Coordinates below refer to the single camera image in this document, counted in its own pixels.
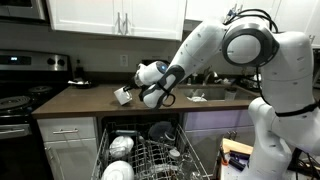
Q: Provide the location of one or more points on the clear plastic cup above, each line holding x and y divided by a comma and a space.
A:
230, 95

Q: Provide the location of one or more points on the white sink base cabinet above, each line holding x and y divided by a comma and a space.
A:
216, 133

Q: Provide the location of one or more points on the dark dish with scraps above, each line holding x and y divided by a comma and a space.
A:
80, 84

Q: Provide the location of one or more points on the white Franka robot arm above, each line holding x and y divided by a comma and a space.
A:
283, 83

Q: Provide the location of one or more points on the kitchen sink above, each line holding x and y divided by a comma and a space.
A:
216, 93

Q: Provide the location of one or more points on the dishwasher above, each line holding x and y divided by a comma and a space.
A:
133, 119

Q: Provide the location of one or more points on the white plates in dishwasher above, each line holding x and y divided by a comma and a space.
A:
117, 171

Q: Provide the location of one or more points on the white wall outlet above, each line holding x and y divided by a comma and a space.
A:
124, 60

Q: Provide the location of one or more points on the black kitchen stove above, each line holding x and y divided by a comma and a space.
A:
20, 100

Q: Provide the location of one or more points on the white base cabinet with drawer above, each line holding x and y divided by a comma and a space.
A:
70, 150

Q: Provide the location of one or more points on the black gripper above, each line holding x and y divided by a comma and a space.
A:
136, 82

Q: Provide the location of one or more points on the white ceramic mug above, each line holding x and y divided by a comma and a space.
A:
122, 96

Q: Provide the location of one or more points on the black dish drying rack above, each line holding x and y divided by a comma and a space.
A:
248, 83

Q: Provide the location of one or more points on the wooden board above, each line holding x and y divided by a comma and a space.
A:
236, 146

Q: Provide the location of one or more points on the dark bowl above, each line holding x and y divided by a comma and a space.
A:
160, 130

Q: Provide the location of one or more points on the steel microwave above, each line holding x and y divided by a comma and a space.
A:
20, 8

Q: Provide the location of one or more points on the glass bowl with white rim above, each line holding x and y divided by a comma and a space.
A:
169, 136

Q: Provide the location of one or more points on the dark bottle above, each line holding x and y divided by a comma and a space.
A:
79, 71

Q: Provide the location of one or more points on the metal robot base platform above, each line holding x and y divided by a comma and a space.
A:
226, 173

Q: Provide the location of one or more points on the metal faucet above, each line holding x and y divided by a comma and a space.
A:
209, 77

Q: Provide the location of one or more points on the clear drinking glass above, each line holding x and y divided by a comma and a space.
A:
174, 155

